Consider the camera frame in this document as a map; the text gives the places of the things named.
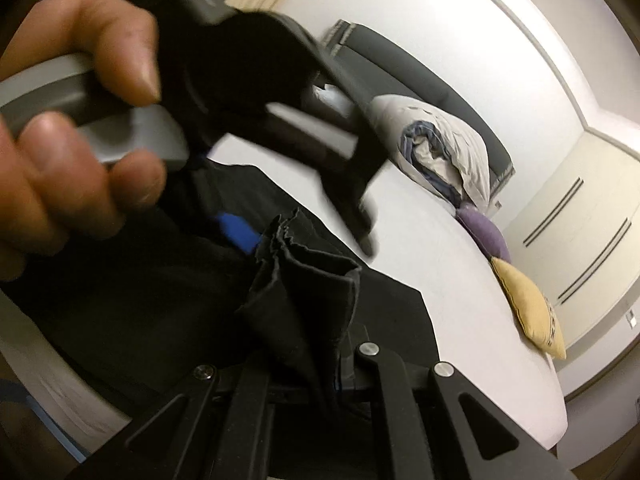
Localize long black wardrobe handle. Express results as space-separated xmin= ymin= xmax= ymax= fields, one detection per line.
xmin=524 ymin=177 xmax=585 ymax=247
xmin=557 ymin=217 xmax=633 ymax=306

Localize purple cushion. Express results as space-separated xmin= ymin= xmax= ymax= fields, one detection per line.
xmin=456 ymin=204 xmax=512 ymax=263

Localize white grey duvet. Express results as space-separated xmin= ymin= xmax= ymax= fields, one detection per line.
xmin=367 ymin=95 xmax=492 ymax=211

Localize white bed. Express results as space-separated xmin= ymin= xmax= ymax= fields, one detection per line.
xmin=0 ymin=85 xmax=568 ymax=453

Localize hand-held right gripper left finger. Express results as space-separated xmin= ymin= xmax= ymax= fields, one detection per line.
xmin=70 ymin=364 xmax=282 ymax=480

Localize person's left hand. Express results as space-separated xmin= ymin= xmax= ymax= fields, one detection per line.
xmin=0 ymin=0 xmax=169 ymax=281

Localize white wardrobe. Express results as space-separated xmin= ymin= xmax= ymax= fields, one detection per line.
xmin=500 ymin=127 xmax=640 ymax=396

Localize grey padded headboard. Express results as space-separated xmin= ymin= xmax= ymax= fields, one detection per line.
xmin=322 ymin=19 xmax=516 ymax=196

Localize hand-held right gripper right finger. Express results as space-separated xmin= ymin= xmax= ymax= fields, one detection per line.
xmin=344 ymin=342 xmax=576 ymax=480

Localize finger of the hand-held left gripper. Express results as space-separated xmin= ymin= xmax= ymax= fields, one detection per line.
xmin=210 ymin=210 xmax=264 ymax=259
xmin=309 ymin=85 xmax=387 ymax=257

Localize yellow cushion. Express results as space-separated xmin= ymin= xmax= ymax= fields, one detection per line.
xmin=490 ymin=257 xmax=567 ymax=360

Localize black pants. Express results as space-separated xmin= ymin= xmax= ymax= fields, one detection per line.
xmin=0 ymin=157 xmax=441 ymax=428

